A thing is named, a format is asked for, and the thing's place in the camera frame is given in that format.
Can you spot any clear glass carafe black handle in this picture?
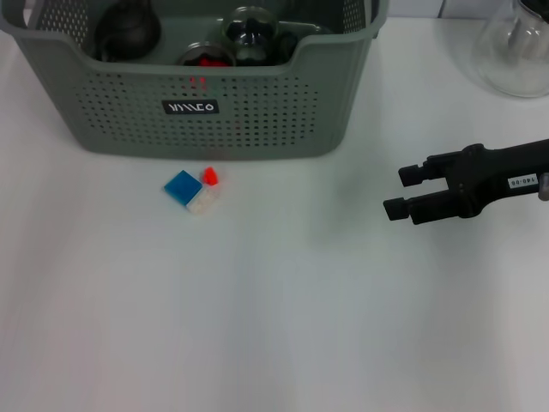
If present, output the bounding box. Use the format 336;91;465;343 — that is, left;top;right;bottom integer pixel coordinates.
470;0;549;99

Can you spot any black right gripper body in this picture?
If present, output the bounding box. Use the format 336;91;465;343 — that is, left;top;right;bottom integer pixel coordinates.
425;138;549;219

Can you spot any black round teapot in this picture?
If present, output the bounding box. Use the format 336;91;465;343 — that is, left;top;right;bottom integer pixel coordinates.
93;0;162;61

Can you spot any grey perforated plastic storage bin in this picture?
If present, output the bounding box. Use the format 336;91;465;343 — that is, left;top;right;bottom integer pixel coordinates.
0;0;390;162

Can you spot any blue toy brick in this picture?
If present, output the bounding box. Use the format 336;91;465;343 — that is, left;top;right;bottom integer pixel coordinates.
162;169;203;206

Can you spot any white toy brick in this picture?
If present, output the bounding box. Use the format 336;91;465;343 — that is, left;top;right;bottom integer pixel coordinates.
186;188;220;216

